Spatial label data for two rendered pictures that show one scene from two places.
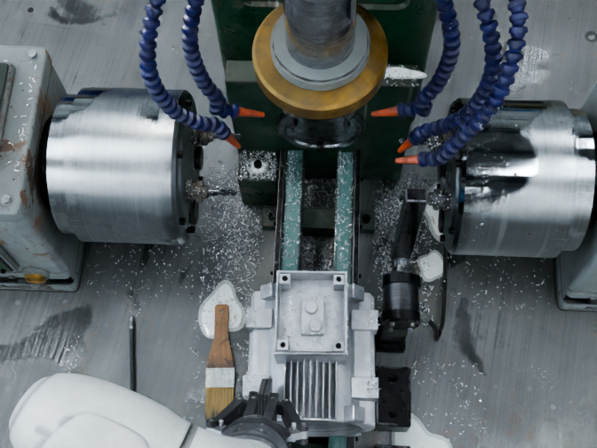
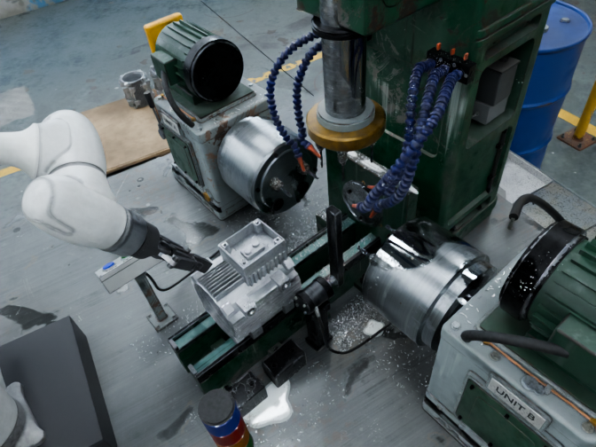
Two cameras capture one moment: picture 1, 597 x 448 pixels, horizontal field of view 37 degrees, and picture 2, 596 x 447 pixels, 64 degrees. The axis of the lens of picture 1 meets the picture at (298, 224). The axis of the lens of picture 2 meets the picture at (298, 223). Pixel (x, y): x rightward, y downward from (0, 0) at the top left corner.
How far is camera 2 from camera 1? 0.75 m
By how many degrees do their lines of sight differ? 33
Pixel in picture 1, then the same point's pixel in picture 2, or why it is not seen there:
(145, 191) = (249, 160)
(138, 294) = not seen: hidden behind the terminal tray
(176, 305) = not seen: hidden behind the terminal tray
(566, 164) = (445, 272)
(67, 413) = (61, 118)
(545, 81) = not seen: hidden behind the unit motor
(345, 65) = (343, 120)
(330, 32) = (334, 85)
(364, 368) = (256, 297)
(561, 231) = (419, 314)
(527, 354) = (379, 411)
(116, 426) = (67, 133)
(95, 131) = (254, 127)
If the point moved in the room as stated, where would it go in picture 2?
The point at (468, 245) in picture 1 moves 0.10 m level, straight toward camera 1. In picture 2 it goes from (367, 291) to (325, 303)
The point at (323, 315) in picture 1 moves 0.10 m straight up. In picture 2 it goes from (256, 251) to (249, 221)
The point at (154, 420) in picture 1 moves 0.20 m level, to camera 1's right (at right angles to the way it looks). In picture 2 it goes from (84, 147) to (144, 195)
